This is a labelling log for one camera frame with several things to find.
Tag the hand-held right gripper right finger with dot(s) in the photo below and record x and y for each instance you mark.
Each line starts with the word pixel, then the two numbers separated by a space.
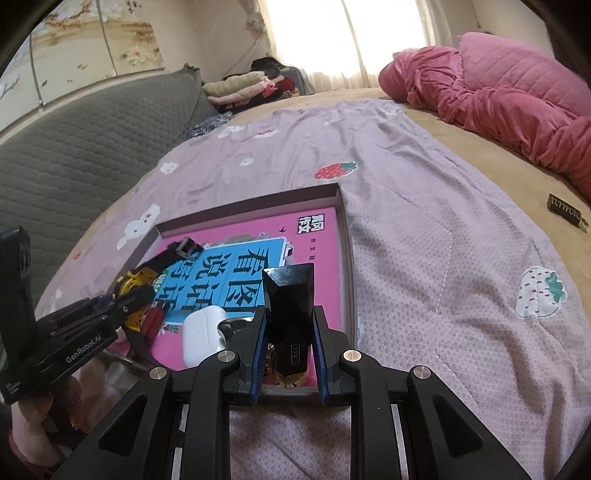
pixel 323 355

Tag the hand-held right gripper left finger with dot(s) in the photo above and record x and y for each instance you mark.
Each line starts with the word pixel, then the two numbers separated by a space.
pixel 258 355

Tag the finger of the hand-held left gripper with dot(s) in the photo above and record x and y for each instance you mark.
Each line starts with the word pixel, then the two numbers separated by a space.
pixel 134 297

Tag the black and yellow wristwatch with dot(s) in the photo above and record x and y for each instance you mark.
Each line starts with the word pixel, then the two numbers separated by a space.
pixel 138 279

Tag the red and black lighter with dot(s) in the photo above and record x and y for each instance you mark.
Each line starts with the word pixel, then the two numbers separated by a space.
pixel 157 318

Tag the white earbuds case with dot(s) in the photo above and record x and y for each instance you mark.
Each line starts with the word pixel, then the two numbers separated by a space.
pixel 201 337

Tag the black faceted bottle gold cap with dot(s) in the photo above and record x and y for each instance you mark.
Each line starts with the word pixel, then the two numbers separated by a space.
pixel 288 300

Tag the shallow brown cardboard box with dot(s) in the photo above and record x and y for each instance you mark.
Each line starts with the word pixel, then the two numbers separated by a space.
pixel 348 258

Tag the person's left hand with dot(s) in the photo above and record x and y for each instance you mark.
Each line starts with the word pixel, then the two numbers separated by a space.
pixel 32 429

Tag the pink and blue book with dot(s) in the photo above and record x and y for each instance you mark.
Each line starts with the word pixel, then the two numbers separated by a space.
pixel 318 240

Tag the purple printed bed sheet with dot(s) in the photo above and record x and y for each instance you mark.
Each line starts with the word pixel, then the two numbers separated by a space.
pixel 438 277

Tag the grey quilted headboard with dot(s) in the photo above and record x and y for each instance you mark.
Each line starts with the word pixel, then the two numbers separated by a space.
pixel 92 152

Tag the dark floral cloth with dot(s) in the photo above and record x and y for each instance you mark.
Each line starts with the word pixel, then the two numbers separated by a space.
pixel 207 124

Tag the pile of folded clothes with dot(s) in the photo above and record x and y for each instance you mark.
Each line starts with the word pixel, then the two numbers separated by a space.
pixel 240 87

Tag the pink quilted comforter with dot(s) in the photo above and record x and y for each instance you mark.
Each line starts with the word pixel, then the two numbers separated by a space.
pixel 508 101

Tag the sheer window curtain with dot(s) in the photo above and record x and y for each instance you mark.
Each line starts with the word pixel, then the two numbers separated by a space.
pixel 369 41

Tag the floral wall painting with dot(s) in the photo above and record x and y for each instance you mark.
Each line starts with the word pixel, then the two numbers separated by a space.
pixel 92 41

